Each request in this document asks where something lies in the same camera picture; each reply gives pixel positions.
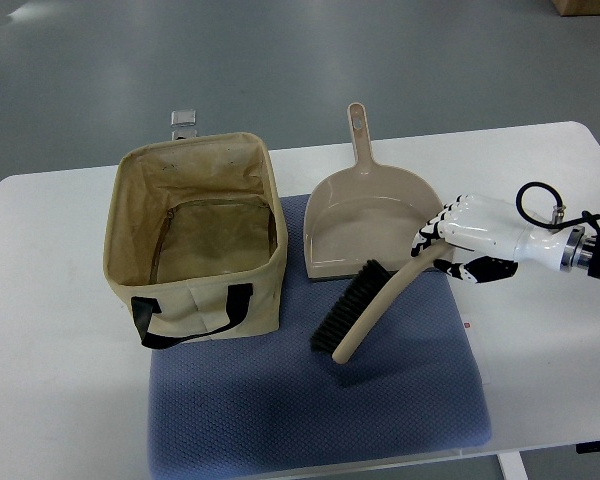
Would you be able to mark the silver floor socket plate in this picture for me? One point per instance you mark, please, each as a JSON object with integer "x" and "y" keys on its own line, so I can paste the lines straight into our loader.
{"x": 183, "y": 124}

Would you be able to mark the blue textured mat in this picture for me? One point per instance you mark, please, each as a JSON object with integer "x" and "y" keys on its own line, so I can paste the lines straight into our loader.
{"x": 232, "y": 408}

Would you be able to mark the beige fabric bag black handle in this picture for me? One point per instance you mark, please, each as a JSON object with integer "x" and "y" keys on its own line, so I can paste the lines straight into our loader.
{"x": 196, "y": 240}

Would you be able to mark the cardboard box corner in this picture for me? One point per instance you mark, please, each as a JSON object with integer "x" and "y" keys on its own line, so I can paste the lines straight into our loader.
{"x": 577, "y": 7}

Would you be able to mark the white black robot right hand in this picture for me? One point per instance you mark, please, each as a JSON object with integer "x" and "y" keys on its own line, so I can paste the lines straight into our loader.
{"x": 501, "y": 234}

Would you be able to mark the black table control panel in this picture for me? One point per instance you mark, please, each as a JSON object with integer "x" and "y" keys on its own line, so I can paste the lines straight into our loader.
{"x": 588, "y": 447}

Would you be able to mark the beige plastic dustpan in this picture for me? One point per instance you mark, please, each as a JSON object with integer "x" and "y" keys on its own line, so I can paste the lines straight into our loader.
{"x": 366, "y": 211}

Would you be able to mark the beige hand broom black bristles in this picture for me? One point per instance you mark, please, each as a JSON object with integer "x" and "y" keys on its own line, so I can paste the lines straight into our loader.
{"x": 369, "y": 295}

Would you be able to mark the white table leg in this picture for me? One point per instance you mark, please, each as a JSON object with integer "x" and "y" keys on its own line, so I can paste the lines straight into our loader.
{"x": 512, "y": 466}

